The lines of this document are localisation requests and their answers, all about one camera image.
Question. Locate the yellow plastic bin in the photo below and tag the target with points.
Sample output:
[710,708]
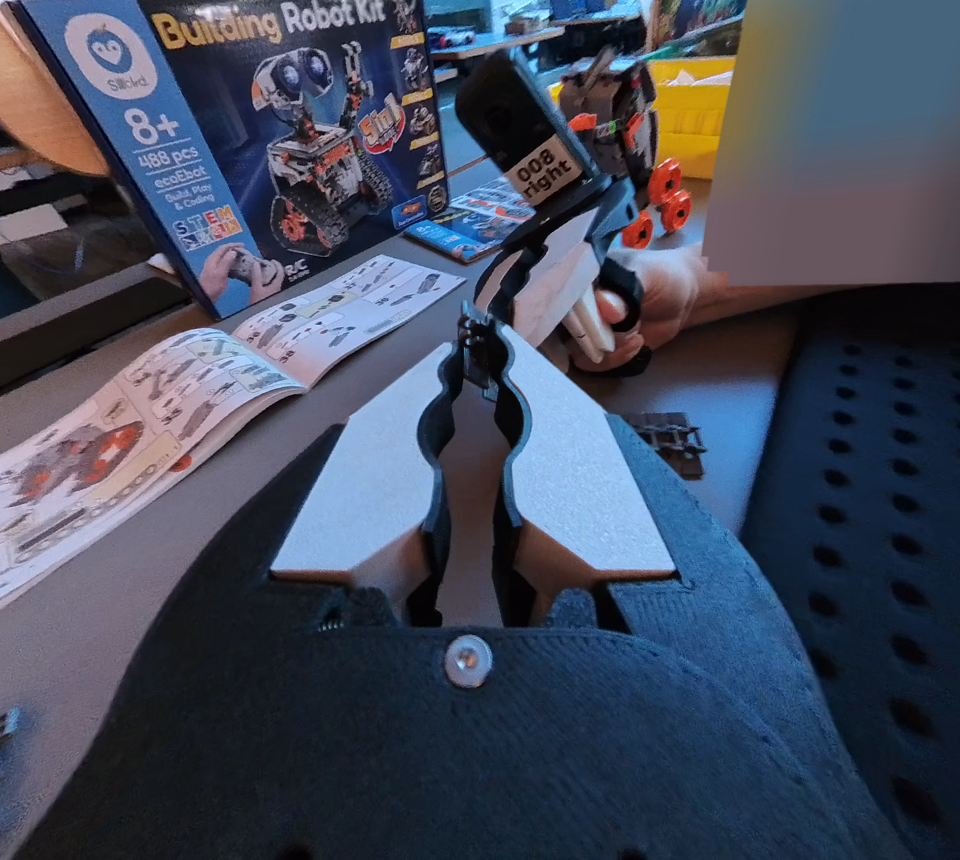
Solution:
[690,125]

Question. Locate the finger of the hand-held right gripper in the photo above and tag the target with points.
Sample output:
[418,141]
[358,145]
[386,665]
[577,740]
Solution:
[491,290]
[555,290]

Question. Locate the black toy robot orange wheels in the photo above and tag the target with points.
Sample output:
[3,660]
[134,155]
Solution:
[615,118]

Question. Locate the white instruction booklet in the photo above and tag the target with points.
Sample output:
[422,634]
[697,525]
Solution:
[187,388]

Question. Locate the grey desk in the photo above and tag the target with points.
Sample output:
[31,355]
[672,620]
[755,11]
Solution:
[97,650]

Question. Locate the blue printed leaflet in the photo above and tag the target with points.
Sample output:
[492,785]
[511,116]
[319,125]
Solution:
[465,223]

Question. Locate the black perforated chair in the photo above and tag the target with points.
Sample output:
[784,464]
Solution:
[862,500]

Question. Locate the person's right hand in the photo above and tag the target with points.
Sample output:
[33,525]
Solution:
[667,298]

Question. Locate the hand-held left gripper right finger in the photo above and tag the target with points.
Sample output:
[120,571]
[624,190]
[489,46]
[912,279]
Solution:
[592,500]

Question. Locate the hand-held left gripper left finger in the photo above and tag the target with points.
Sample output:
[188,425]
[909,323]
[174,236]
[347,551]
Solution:
[360,500]

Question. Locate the blue robot kit box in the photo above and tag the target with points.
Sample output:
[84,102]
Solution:
[225,125]

